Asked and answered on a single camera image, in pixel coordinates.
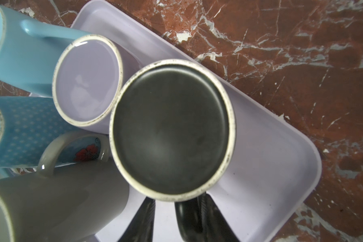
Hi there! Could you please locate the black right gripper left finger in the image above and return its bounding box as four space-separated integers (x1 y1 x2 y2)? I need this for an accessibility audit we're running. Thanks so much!
118 197 156 242

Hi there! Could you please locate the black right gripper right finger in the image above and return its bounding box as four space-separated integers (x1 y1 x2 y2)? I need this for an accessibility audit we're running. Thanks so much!
200 194 240 242

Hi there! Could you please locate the black mug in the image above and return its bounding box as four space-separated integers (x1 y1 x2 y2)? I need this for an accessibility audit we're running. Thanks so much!
109 59 236 242

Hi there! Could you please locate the grey mug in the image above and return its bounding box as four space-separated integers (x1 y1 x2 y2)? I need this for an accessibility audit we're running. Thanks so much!
0 131 130 242

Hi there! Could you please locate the blue polka dot mug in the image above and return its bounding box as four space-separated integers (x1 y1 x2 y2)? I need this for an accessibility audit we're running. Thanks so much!
0 96 83 168

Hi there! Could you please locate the lavender mug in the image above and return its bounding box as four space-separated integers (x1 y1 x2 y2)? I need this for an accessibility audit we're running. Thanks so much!
52 34 143 134

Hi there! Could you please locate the light blue mug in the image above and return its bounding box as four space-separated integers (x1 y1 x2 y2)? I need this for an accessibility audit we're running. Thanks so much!
0 5 87 97

